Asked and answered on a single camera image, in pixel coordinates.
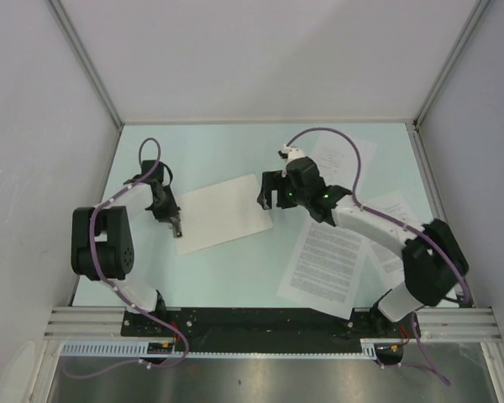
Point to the grey slotted cable duct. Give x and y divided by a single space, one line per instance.
146 350

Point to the dense text paper sheet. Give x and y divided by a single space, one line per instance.
324 269

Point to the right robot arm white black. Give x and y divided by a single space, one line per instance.
433 263

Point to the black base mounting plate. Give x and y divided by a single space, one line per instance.
294 331

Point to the left aluminium corner post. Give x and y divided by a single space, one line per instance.
79 50

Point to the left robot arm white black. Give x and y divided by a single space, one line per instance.
102 246

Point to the sparse text paper sheet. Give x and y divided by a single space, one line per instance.
336 159

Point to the aluminium front frame rail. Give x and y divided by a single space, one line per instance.
439 325

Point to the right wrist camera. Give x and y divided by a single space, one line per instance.
289 153

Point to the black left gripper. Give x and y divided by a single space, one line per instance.
172 211

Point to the aluminium corner post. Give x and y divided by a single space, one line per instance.
79 50
470 26

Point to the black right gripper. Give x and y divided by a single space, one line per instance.
273 181

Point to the right aluminium corner post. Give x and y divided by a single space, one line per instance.
470 26

